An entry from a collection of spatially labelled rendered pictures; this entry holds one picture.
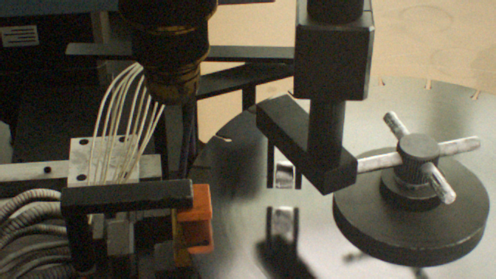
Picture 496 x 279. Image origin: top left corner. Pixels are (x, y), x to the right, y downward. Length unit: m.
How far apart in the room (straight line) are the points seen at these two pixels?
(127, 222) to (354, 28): 0.26
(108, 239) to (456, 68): 0.64
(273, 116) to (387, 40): 0.64
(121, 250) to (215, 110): 0.44
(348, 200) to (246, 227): 0.07
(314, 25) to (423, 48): 0.72
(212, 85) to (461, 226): 0.29
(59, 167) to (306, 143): 0.32
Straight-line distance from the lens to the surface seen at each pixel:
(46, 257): 0.62
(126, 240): 0.64
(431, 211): 0.60
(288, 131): 0.55
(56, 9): 0.73
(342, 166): 0.53
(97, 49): 0.83
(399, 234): 0.59
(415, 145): 0.59
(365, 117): 0.70
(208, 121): 1.02
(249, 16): 1.23
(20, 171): 0.81
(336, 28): 0.47
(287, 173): 0.59
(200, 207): 0.58
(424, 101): 0.73
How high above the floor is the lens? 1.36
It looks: 39 degrees down
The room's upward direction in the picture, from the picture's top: straight up
